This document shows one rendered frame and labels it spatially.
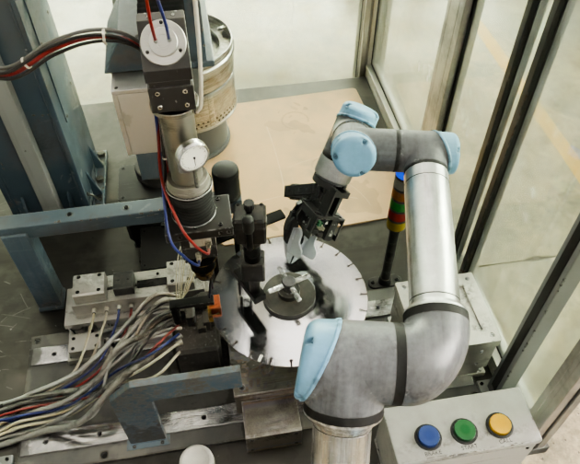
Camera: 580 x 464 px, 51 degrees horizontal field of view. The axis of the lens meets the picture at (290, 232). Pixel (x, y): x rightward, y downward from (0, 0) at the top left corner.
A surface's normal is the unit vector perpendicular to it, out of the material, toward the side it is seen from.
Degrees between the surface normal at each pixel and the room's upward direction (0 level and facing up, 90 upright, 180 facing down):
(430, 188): 10
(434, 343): 15
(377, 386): 63
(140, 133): 90
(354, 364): 33
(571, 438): 0
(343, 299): 0
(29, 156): 90
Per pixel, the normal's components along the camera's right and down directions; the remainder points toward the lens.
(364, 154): -0.06, 0.40
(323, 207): -0.82, -0.08
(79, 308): 0.16, 0.75
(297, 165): 0.00, -0.65
